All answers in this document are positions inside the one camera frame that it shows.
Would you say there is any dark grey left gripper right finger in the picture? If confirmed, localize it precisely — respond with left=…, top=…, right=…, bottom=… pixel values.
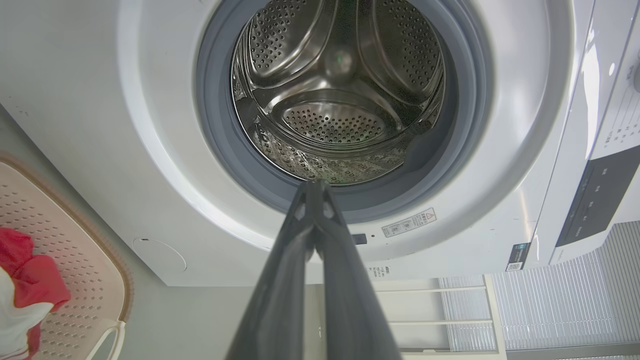
left=316, top=181, right=403, bottom=360

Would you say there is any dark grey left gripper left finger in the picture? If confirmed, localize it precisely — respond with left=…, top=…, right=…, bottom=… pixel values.
left=225, top=181, right=317, bottom=360

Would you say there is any red and white garment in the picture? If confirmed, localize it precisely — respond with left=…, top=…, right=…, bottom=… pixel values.
left=0, top=227, right=72, bottom=360

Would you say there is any stainless steel washing machine drum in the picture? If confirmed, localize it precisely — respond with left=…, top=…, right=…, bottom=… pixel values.
left=230, top=0, right=446, bottom=187

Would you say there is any cream perforated laundry basket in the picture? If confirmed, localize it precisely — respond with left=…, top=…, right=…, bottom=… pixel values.
left=0, top=155, right=134, bottom=360

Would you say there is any dark washing machine control panel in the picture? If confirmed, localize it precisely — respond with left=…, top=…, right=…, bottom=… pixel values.
left=556, top=145, right=640, bottom=248

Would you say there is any grey warning sticker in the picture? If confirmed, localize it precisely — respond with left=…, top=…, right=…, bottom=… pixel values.
left=381, top=207, right=438, bottom=238

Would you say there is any round white filter cover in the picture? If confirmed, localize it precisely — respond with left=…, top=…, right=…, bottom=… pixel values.
left=132, top=237, right=188, bottom=275

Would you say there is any grey rubber door gasket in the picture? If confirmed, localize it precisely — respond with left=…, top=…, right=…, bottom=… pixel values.
left=195, top=0, right=496, bottom=225

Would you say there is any dark blue QR sticker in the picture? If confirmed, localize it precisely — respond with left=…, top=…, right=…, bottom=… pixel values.
left=506, top=242, right=531, bottom=273

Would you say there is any white slatted blind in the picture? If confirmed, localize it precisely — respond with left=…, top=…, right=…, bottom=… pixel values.
left=439, top=220, right=640, bottom=360

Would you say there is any white front-load washing machine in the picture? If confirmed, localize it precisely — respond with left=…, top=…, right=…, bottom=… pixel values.
left=0, top=0, right=640, bottom=288

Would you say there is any white frame rack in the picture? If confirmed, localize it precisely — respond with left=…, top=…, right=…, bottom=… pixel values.
left=372, top=274, right=508, bottom=360

